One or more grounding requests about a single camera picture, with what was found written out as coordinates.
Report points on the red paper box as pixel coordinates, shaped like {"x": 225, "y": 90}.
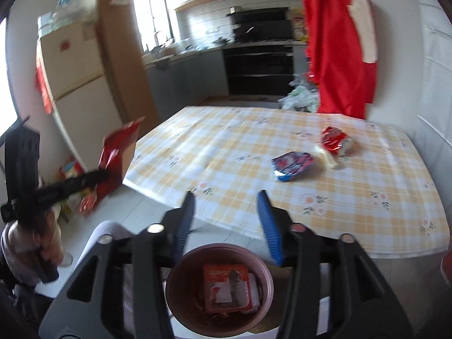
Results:
{"x": 120, "y": 141}

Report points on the colourful snack bags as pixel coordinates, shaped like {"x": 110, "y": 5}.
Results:
{"x": 72, "y": 173}

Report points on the person's left hand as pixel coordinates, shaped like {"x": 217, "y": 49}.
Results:
{"x": 53, "y": 240}

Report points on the cream refrigerator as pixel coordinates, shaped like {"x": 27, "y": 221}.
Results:
{"x": 81, "y": 77}

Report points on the black kitchen stove unit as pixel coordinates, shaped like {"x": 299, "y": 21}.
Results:
{"x": 257, "y": 63}

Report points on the blue pink snack packet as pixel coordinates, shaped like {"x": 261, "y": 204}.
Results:
{"x": 293, "y": 164}

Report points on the wooden door panel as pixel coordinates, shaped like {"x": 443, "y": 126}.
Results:
{"x": 120, "y": 60}

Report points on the kitchen window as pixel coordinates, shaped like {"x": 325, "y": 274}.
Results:
{"x": 152, "y": 14}

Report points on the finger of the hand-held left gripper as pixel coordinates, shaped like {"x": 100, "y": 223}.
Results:
{"x": 74, "y": 183}

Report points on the crumpled red wrapper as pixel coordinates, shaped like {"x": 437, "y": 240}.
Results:
{"x": 332, "y": 137}

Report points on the red packet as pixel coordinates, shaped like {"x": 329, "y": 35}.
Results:
{"x": 219, "y": 275}

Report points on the person's left forearm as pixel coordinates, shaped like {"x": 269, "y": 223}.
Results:
{"x": 14, "y": 272}

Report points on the brown round trash bin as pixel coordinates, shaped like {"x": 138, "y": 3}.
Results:
{"x": 183, "y": 310}

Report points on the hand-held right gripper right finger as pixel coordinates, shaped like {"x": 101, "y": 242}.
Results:
{"x": 268, "y": 222}

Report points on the pile of plastic bags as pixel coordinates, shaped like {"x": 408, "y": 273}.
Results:
{"x": 300, "y": 95}

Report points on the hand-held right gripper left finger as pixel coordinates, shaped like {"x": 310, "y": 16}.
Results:
{"x": 185, "y": 219}

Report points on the clear plastic packaging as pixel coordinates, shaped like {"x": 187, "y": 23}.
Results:
{"x": 63, "y": 7}

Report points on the grey kitchen counter cabinets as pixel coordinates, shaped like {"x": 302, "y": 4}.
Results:
{"x": 197, "y": 74}

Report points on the red hanging cloth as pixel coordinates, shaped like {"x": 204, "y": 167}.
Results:
{"x": 332, "y": 60}

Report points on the red hanging ornament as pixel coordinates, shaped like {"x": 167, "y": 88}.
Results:
{"x": 43, "y": 88}

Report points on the table with yellow checkered cloth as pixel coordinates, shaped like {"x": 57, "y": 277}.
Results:
{"x": 229, "y": 141}

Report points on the pale yellow wrapper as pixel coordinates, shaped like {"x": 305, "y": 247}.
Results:
{"x": 326, "y": 158}

